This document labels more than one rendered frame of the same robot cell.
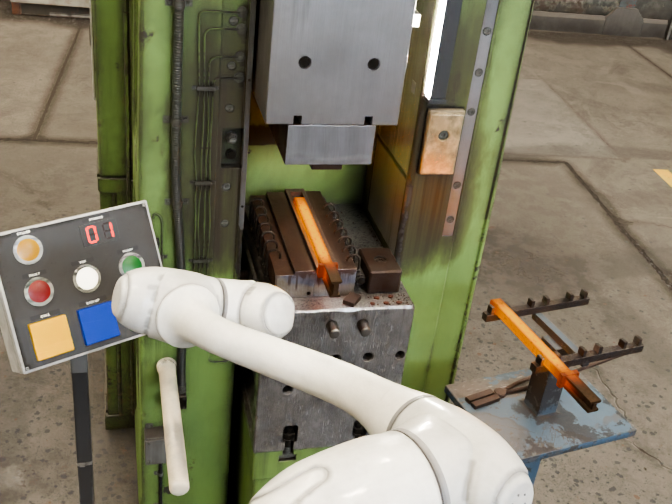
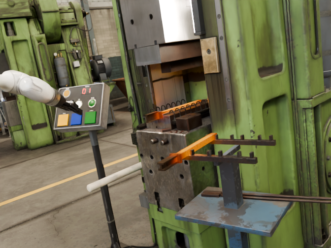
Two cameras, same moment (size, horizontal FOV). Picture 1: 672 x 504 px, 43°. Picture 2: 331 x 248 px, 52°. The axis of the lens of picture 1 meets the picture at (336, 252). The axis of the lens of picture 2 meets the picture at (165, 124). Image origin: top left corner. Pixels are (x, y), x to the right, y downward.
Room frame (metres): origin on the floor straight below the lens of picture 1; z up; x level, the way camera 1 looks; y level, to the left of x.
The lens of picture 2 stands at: (0.97, -1.63, 1.31)
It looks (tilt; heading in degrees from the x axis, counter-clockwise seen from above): 11 degrees down; 63
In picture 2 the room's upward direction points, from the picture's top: 9 degrees counter-clockwise
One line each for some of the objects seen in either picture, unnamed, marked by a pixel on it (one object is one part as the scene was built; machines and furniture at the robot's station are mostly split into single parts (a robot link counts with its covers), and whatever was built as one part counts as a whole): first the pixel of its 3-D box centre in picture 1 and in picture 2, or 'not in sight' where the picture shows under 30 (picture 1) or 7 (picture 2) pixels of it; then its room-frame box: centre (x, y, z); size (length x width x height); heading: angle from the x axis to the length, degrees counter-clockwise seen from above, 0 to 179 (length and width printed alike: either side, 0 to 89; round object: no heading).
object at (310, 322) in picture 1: (309, 318); (196, 155); (1.99, 0.05, 0.69); 0.56 x 0.38 x 0.45; 17
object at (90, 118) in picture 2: not in sight; (90, 117); (1.50, 0.39, 1.01); 0.07 x 0.05 x 0.07; 132
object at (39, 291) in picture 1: (39, 291); not in sight; (1.40, 0.57, 1.09); 0.05 x 0.03 x 0.04; 107
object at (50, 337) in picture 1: (50, 337); (63, 120); (1.36, 0.54, 1.01); 0.07 x 0.05 x 0.07; 132
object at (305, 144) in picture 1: (311, 110); (174, 51); (1.97, 0.10, 1.32); 0.42 x 0.20 x 0.10; 17
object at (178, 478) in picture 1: (172, 423); (117, 175); (1.58, 0.34, 0.62); 0.44 x 0.05 x 0.05; 17
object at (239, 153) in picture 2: (602, 317); (255, 145); (1.81, -0.68, 0.93); 0.23 x 0.06 x 0.02; 27
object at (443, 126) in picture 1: (440, 141); (210, 55); (1.98, -0.22, 1.27); 0.09 x 0.02 x 0.17; 107
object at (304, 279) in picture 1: (299, 238); (182, 112); (1.97, 0.10, 0.96); 0.42 x 0.20 x 0.09; 17
